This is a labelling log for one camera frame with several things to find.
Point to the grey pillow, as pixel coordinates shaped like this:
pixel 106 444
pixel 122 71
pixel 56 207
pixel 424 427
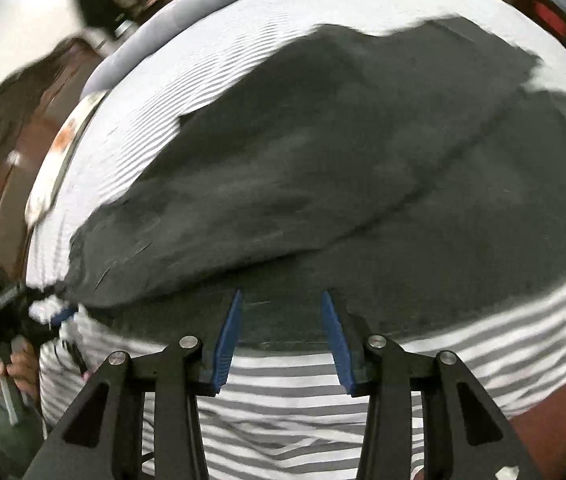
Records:
pixel 173 20

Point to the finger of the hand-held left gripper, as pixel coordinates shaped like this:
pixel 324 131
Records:
pixel 61 316

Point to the grey white striped bed sheet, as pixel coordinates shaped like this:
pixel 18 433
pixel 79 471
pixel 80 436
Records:
pixel 288 425

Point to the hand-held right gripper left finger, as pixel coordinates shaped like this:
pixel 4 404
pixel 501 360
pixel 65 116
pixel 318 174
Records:
pixel 227 345

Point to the floral printed cloth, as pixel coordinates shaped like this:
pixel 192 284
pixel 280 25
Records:
pixel 63 142

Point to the person's left hand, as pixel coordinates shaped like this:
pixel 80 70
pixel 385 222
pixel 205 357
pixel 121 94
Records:
pixel 19 367

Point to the dark wooden furniture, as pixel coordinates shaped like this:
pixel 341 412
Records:
pixel 13 130

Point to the dark grey denim pants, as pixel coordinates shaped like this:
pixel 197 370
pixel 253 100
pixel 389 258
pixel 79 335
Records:
pixel 338 185

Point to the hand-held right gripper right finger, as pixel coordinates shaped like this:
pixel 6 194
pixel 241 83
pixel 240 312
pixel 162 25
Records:
pixel 335 345

